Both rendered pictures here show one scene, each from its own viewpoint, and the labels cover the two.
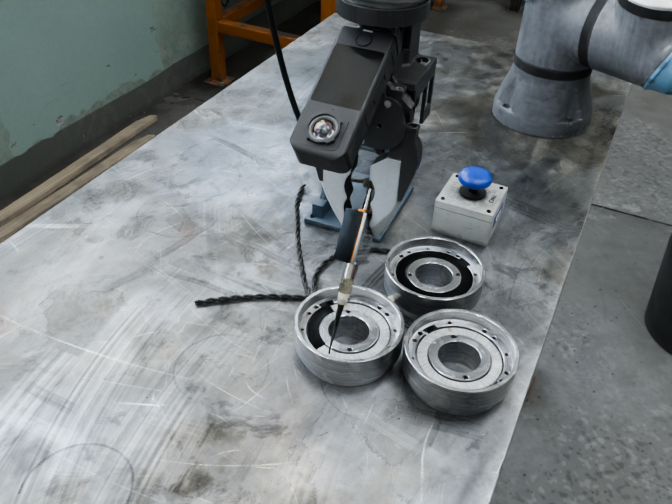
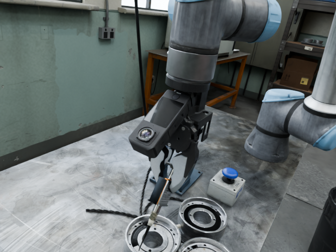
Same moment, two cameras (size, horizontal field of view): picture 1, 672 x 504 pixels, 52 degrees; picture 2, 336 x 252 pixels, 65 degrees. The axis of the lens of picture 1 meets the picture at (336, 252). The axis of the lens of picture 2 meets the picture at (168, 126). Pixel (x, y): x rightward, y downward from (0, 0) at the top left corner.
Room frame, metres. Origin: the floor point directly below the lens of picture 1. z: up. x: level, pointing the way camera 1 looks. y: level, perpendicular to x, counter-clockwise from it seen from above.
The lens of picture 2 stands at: (0.12, -0.05, 1.23)
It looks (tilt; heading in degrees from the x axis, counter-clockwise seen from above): 25 degrees down; 7
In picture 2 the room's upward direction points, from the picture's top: 9 degrees clockwise
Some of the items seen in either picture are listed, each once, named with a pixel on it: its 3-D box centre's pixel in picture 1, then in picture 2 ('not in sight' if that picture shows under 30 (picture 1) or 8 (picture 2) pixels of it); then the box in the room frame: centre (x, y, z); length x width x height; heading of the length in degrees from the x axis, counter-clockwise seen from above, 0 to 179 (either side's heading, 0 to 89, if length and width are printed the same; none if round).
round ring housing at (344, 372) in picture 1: (348, 336); (152, 242); (0.48, -0.02, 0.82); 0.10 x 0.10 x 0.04
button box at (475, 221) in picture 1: (471, 205); (227, 185); (0.71, -0.16, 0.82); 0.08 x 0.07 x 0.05; 156
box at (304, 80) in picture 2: not in sight; (300, 72); (3.96, -1.29, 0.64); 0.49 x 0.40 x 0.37; 71
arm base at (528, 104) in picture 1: (547, 86); (269, 139); (1.00, -0.31, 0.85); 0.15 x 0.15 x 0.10
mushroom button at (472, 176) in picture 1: (473, 189); (228, 178); (0.70, -0.16, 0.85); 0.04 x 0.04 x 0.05
